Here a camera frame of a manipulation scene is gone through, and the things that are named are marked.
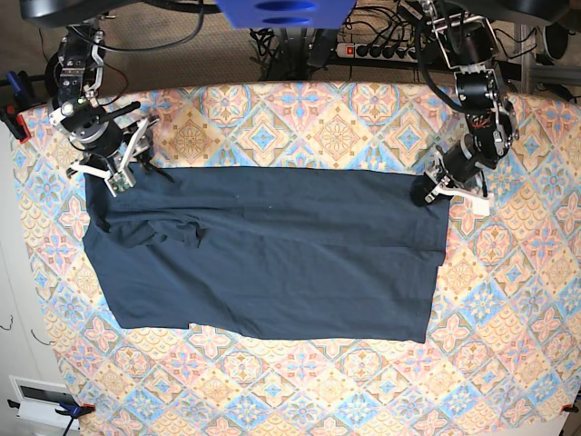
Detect dark blue t-shirt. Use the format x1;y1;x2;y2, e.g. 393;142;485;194
83;167;449;342

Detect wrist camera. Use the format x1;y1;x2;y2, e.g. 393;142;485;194
471;199;490;217
104;168;135;197

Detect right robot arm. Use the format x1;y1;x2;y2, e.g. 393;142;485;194
49;22;173;195

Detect patterned tablecloth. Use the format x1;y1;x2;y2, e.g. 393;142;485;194
11;83;580;435

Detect black speaker upper right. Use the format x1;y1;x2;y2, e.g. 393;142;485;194
542;23;569;60

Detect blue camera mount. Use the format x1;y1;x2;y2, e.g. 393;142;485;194
215;0;356;30

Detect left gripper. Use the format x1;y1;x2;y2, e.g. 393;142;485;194
410;135;493;207

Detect white power strip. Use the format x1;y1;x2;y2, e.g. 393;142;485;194
335;43;416;63

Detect blue orange clamp lower left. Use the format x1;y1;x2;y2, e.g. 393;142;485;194
7;400;95;435

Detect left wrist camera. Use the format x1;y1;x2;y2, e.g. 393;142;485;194
471;199;490;217

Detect orange clamp lower right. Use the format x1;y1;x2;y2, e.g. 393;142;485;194
561;404;580;413

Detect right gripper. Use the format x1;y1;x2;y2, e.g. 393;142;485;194
49;100;174;183

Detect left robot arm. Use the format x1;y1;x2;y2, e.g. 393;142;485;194
411;1;518;207

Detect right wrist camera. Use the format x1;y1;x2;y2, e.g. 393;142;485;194
104;168;135;197

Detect black round stand base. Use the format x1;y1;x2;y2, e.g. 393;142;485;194
44;52;62;97

